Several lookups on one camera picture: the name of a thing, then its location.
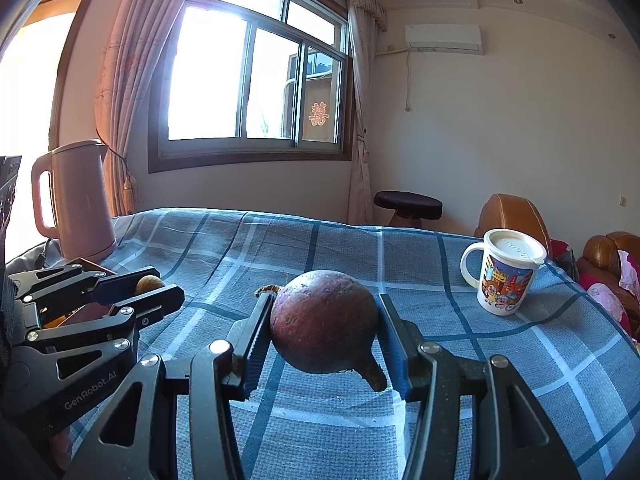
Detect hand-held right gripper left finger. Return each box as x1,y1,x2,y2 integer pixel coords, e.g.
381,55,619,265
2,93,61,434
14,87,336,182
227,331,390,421
62,292,275,480

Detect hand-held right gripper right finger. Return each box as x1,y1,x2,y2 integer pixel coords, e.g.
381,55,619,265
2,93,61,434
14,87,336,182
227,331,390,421
377,292,583,480

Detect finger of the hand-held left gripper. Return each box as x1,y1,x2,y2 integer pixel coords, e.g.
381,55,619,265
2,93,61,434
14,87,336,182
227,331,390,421
0,284,186,438
7,262,163,313

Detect pink metal tin box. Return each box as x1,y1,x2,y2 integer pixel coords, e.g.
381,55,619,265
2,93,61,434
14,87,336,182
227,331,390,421
42,257,121,331

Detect purple round fruit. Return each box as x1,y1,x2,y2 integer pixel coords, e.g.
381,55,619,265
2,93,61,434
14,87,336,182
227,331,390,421
256,270,388,392

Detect pink electric kettle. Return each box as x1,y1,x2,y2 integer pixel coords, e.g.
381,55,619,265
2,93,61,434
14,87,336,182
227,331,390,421
31,140,118,263

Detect bright side window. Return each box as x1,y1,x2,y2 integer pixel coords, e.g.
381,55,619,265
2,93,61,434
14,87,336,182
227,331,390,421
0,0,88,261

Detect curtain tieback tassel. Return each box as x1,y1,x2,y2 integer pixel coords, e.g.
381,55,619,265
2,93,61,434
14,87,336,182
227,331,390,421
97,127,138,203

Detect blue checked tablecloth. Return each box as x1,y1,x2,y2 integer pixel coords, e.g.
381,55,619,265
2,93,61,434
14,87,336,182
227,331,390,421
5,207,640,480

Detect white cartoon print mug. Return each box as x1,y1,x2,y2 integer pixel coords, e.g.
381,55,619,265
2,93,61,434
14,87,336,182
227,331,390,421
460,228,547,317

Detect dark round stool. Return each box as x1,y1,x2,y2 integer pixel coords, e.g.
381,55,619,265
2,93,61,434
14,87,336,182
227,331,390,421
373,190,444,228

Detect brown leather armchair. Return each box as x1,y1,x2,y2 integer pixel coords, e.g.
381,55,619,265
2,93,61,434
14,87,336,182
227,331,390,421
474,193,553,256

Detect dark red cloth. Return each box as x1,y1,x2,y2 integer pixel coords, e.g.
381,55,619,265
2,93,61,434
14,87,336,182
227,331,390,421
550,239,581,283

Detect wide pink curtain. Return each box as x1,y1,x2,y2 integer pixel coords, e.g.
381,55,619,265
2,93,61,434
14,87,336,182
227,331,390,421
95,0,211,218

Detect pink floral cushion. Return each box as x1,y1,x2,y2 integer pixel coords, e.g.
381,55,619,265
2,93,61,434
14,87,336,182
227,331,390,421
586,249,640,333

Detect brown leather sofa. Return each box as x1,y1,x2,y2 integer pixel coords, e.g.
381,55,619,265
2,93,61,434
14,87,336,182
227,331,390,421
575,231,640,306

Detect sliding glass window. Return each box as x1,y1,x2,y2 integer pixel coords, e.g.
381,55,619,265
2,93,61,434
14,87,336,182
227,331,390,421
148,0,355,173

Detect narrow pale curtain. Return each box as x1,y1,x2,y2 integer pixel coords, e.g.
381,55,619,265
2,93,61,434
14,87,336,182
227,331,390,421
346,2,375,226

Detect white air conditioner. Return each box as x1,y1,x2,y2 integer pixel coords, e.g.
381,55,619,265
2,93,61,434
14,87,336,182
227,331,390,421
404,24,485,56

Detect black power cable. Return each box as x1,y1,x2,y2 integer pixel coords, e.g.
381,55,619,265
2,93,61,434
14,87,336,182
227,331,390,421
32,237,53,271

